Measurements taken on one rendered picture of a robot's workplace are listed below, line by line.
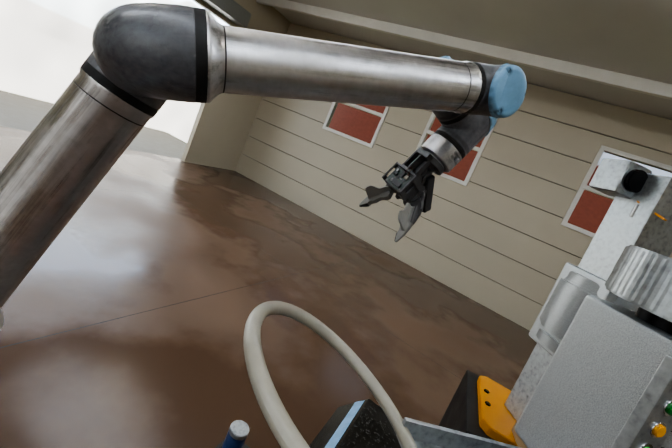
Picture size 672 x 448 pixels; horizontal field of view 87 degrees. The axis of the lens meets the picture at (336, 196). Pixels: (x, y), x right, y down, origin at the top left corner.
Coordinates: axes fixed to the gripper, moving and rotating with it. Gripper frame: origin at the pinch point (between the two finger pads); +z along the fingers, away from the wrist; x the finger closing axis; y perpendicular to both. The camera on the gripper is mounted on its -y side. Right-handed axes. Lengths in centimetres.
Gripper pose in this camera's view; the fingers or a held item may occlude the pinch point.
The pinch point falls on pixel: (377, 224)
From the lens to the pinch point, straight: 86.6
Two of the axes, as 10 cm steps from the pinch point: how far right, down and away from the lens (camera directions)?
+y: -5.1, -4.8, -7.2
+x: 4.9, 5.2, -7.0
